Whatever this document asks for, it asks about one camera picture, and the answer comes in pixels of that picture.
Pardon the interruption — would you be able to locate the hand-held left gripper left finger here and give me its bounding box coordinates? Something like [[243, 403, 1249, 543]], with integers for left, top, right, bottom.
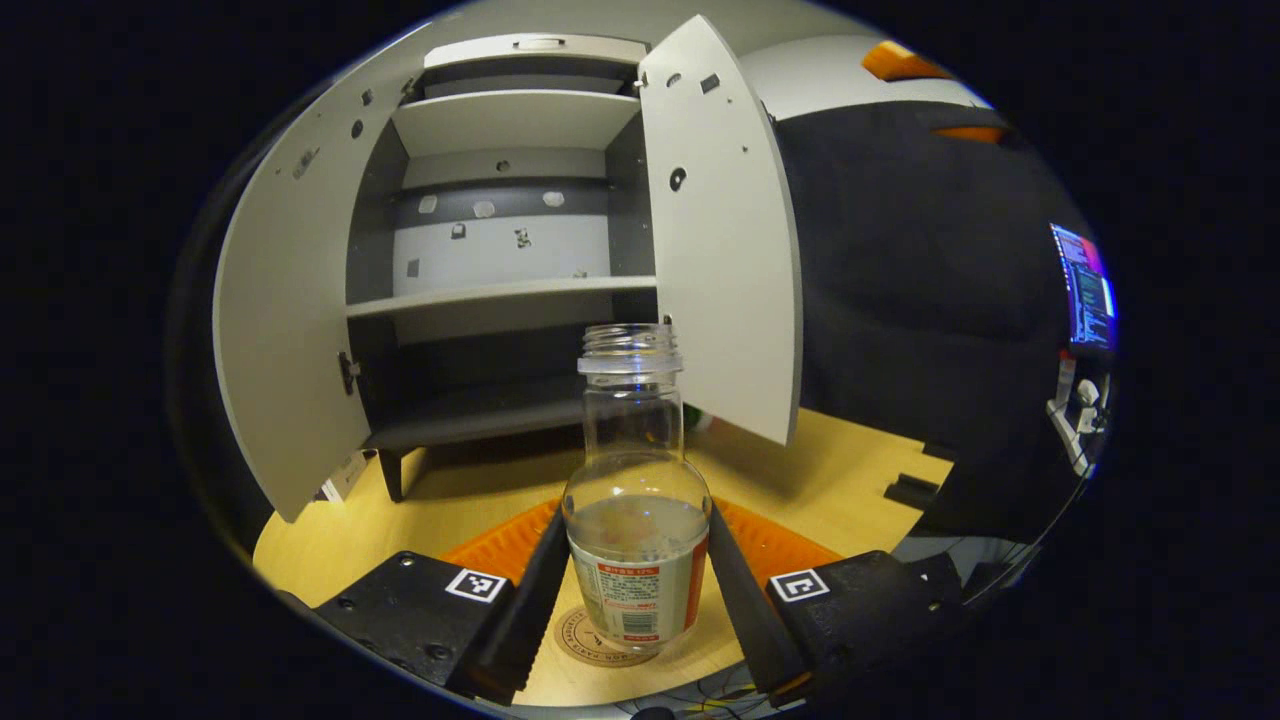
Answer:
[[312, 498, 573, 707]]

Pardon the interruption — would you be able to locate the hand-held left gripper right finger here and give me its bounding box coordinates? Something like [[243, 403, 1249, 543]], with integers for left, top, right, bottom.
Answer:
[[706, 497, 966, 706]]

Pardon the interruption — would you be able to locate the round brown coaster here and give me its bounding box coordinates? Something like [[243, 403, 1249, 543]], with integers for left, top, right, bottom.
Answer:
[[553, 603, 681, 669]]

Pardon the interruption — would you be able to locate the clear glass bottle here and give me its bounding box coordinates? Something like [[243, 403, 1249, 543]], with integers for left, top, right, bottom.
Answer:
[[562, 323, 713, 653]]

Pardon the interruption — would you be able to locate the white cabinet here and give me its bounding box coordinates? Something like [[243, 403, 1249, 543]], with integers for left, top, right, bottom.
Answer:
[[345, 33, 661, 503]]

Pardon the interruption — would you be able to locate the white cabinet drawer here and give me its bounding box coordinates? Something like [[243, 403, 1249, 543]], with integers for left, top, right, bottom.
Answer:
[[422, 33, 651, 69]]

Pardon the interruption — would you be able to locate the black block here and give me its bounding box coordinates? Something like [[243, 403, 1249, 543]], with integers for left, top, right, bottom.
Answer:
[[885, 470, 941, 511]]

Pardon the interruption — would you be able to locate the black backdrop cloth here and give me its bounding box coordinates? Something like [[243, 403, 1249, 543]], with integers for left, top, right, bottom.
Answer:
[[770, 100, 1091, 541]]

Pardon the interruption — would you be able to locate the white equipment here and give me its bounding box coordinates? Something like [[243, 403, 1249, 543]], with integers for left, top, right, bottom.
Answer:
[[1045, 355, 1111, 476]]

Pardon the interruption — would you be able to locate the computer monitor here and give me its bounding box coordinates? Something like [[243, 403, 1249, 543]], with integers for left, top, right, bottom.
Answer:
[[1050, 222, 1118, 353]]

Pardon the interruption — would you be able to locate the bundle of cables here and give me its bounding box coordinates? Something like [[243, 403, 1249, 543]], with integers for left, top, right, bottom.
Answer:
[[610, 680, 781, 720]]

